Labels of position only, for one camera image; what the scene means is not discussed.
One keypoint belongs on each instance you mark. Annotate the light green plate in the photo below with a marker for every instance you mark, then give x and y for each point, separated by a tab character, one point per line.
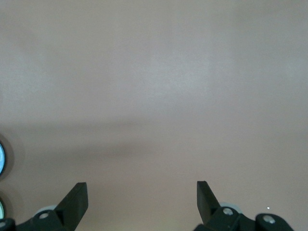
2	209

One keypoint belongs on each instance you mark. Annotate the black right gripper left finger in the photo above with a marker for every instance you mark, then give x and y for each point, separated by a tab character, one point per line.
72	207

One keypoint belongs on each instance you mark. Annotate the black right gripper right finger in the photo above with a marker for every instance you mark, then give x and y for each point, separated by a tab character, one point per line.
209	207

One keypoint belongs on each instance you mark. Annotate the blue plate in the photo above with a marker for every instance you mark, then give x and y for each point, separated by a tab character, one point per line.
1	158

